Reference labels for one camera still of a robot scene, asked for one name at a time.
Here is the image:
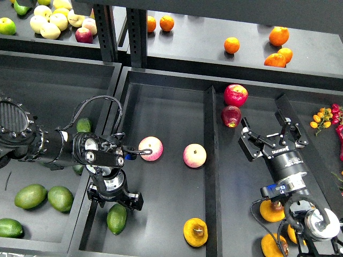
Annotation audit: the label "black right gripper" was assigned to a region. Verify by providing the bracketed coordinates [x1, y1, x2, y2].
[238, 109, 309, 182]

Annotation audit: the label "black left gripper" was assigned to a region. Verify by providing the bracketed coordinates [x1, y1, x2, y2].
[87, 171, 144, 211]

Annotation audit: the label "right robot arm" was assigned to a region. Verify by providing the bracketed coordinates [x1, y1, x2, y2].
[238, 110, 342, 256]

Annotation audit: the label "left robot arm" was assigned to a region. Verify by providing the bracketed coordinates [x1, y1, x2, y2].
[1, 96, 152, 210]

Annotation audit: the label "dark avocado by tray edge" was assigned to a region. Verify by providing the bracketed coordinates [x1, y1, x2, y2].
[72, 164, 84, 175]

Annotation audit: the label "dark avocado top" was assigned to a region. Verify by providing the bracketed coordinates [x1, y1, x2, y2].
[76, 118, 92, 132]

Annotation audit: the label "light green avocado large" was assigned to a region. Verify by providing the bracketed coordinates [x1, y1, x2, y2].
[14, 184, 48, 209]

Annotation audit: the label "green avocado bottom left corner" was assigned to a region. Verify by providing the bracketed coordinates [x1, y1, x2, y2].
[0, 218, 23, 238]

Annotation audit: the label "yellow pear bottom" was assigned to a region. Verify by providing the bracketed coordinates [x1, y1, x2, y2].
[261, 234, 288, 257]

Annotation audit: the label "pale yellow pear front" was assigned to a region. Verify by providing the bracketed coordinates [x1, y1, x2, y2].
[40, 22, 61, 40]

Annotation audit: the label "pale yellow pear right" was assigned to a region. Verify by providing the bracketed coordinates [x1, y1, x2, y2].
[67, 10, 86, 28]

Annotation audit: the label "pale yellow pear middle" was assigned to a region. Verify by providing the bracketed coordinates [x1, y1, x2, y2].
[50, 13, 68, 31]

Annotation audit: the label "pale yellow pear left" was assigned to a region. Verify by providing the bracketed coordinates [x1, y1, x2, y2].
[29, 16, 48, 34]

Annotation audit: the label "orange cherry tomato bunch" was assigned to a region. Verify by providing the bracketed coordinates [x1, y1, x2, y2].
[310, 108, 333, 136]

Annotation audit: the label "bright red apple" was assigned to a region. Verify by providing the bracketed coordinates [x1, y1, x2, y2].
[223, 84, 248, 108]

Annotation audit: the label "pink apple left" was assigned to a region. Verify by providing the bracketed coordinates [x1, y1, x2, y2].
[138, 136, 163, 161]

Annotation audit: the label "pink apple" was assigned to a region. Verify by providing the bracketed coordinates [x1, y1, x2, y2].
[183, 143, 207, 168]
[138, 136, 163, 161]

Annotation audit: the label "red chili peppers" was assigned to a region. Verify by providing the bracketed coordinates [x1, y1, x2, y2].
[331, 103, 343, 161]

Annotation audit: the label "orange front right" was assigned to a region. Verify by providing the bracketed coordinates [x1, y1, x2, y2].
[264, 53, 287, 67]

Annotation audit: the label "pink apple right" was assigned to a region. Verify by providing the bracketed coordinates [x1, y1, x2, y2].
[183, 143, 207, 168]

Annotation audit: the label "black large right tray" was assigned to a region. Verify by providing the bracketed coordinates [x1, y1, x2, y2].
[66, 66, 343, 257]

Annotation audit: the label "small orange right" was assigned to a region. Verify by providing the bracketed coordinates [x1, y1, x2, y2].
[278, 48, 293, 64]

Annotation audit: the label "large orange top right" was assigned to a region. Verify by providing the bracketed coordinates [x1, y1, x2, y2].
[269, 26, 290, 47]

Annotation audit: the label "orange centre shelf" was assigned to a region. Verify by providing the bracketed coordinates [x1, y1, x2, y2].
[223, 37, 240, 54]

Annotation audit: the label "black left tray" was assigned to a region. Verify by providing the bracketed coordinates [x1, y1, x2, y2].
[1, 51, 122, 256]

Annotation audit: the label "black tray divider middle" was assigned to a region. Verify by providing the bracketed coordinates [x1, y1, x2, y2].
[204, 86, 222, 256]

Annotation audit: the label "orange top middle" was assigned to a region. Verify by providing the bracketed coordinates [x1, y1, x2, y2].
[159, 15, 175, 32]

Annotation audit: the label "dark red apple on shelf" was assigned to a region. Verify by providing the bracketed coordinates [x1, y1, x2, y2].
[75, 27, 93, 44]

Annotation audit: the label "pink peach on shelf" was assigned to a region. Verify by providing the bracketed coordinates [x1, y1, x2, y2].
[82, 18, 98, 36]

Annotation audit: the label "yellow lemon on shelf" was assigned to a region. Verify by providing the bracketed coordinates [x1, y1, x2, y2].
[53, 7, 70, 17]

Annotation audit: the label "orange behind post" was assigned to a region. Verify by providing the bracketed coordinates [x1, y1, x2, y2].
[147, 16, 156, 33]

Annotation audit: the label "black perforated shelf post right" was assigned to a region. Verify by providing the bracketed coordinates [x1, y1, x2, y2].
[126, 7, 147, 68]

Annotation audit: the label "black perforated shelf post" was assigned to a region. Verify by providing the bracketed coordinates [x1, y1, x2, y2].
[93, 4, 118, 62]
[126, 7, 147, 68]

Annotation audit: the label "black perforated shelf post left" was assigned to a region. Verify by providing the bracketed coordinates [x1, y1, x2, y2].
[93, 4, 118, 62]

